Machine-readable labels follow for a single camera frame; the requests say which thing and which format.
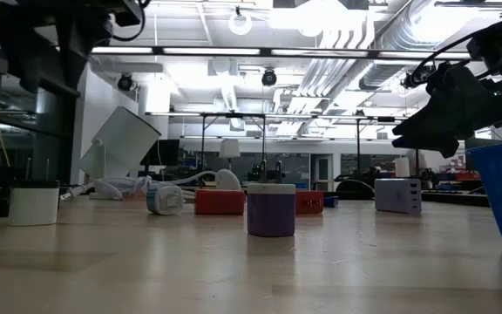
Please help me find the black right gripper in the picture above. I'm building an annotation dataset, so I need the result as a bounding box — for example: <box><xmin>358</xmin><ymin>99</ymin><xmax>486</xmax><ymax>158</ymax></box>
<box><xmin>392</xmin><ymin>62</ymin><xmax>502</xmax><ymax>160</ymax></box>

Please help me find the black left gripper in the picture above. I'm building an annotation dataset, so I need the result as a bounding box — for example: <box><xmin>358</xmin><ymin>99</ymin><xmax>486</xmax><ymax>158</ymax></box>
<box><xmin>4</xmin><ymin>0</ymin><xmax>108</xmax><ymax>93</ymax></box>

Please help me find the grey multiport charger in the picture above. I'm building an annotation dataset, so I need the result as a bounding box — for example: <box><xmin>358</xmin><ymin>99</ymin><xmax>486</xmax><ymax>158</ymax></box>
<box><xmin>374</xmin><ymin>178</ymin><xmax>423</xmax><ymax>215</ymax></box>

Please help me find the red charger block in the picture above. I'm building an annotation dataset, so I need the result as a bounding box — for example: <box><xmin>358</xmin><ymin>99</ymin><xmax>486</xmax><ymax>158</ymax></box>
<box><xmin>194</xmin><ymin>188</ymin><xmax>247</xmax><ymax>216</ymax></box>
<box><xmin>295</xmin><ymin>190</ymin><xmax>325</xmax><ymax>215</ymax></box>

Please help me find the purple charger with white top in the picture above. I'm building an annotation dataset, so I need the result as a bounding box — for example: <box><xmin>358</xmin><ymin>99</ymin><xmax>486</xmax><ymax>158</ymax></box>
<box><xmin>246</xmin><ymin>160</ymin><xmax>297</xmax><ymax>238</ymax></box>

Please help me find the red storage bin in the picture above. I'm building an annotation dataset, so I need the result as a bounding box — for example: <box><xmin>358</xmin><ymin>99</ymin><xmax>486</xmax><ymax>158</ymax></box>
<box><xmin>451</xmin><ymin>171</ymin><xmax>482</xmax><ymax>182</ymax></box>

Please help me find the black ceiling spotlight cluster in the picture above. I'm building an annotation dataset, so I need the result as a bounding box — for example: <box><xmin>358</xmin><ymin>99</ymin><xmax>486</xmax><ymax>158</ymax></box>
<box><xmin>401</xmin><ymin>65</ymin><xmax>431</xmax><ymax>91</ymax></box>

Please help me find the long ceiling light bar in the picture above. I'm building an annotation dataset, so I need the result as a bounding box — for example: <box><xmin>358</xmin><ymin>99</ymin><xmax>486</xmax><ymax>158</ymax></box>
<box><xmin>89</xmin><ymin>45</ymin><xmax>472</xmax><ymax>60</ymax></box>

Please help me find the black computer monitor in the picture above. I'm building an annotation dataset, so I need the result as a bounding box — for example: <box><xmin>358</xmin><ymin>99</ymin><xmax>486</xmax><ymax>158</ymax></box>
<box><xmin>139</xmin><ymin>139</ymin><xmax>181</xmax><ymax>167</ymax></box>

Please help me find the white charger with black top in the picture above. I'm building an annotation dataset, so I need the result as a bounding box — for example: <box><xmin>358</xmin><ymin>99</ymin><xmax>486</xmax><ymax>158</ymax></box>
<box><xmin>8</xmin><ymin>159</ymin><xmax>60</xmax><ymax>227</ymax></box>

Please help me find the teal and white charger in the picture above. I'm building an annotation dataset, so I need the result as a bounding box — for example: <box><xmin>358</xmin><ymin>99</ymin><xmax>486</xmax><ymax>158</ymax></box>
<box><xmin>146</xmin><ymin>184</ymin><xmax>186</xmax><ymax>216</ymax></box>

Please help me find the black aluminium table frame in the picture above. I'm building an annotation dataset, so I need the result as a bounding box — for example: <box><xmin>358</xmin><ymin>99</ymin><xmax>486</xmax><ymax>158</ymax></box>
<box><xmin>337</xmin><ymin>189</ymin><xmax>492</xmax><ymax>208</ymax></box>

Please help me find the black metal rig frame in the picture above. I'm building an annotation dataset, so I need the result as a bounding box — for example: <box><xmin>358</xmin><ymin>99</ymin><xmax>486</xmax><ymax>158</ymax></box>
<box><xmin>198</xmin><ymin>112</ymin><xmax>269</xmax><ymax>184</ymax></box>
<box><xmin>355</xmin><ymin>115</ymin><xmax>420</xmax><ymax>175</ymax></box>

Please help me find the black round ceiling camera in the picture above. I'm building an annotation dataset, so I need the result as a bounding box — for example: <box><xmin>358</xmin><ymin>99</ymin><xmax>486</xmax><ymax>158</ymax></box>
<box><xmin>117</xmin><ymin>72</ymin><xmax>135</xmax><ymax>92</ymax></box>
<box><xmin>261</xmin><ymin>68</ymin><xmax>278</xmax><ymax>87</ymax></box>

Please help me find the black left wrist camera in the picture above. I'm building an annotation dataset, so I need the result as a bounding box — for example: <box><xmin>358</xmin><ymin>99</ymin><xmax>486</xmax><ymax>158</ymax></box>
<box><xmin>106</xmin><ymin>0</ymin><xmax>144</xmax><ymax>27</ymax></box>

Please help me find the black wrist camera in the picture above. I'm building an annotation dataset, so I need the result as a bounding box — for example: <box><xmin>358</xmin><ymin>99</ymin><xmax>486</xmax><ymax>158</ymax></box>
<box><xmin>466</xmin><ymin>8</ymin><xmax>502</xmax><ymax>78</ymax></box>
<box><xmin>106</xmin><ymin>0</ymin><xmax>144</xmax><ymax>27</ymax></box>

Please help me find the black right camera cable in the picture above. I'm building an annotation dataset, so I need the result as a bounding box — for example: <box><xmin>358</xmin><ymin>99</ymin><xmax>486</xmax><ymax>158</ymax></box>
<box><xmin>401</xmin><ymin>32</ymin><xmax>478</xmax><ymax>91</ymax></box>

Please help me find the black camera cable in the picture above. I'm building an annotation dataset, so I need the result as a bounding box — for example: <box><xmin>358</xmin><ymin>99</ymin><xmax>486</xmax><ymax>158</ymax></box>
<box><xmin>111</xmin><ymin>0</ymin><xmax>148</xmax><ymax>43</ymax></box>
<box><xmin>401</xmin><ymin>32</ymin><xmax>478</xmax><ymax>91</ymax></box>

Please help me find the black left camera cable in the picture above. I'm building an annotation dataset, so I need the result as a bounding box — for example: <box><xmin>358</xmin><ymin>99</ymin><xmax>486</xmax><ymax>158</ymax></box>
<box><xmin>111</xmin><ymin>0</ymin><xmax>148</xmax><ymax>43</ymax></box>

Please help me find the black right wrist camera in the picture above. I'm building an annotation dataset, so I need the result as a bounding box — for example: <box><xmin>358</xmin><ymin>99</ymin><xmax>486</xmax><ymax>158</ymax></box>
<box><xmin>466</xmin><ymin>8</ymin><xmax>502</xmax><ymax>78</ymax></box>

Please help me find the silver spiral ventilation duct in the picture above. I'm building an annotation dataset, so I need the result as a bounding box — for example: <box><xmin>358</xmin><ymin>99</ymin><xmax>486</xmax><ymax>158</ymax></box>
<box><xmin>357</xmin><ymin>0</ymin><xmax>470</xmax><ymax>91</ymax></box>

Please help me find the white power cable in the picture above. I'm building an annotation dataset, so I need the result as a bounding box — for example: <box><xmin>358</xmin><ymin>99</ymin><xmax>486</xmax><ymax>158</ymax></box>
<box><xmin>60</xmin><ymin>169</ymin><xmax>220</xmax><ymax>202</ymax></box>

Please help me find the white ring ceiling light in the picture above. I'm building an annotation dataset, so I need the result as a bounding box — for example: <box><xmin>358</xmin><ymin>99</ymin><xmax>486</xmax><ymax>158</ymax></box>
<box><xmin>227</xmin><ymin>6</ymin><xmax>254</xmax><ymax>37</ymax></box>

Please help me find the white oval cable adapter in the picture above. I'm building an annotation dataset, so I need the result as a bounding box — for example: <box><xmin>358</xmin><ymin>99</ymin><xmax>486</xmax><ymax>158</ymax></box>
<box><xmin>214</xmin><ymin>168</ymin><xmax>242</xmax><ymax>192</ymax></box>

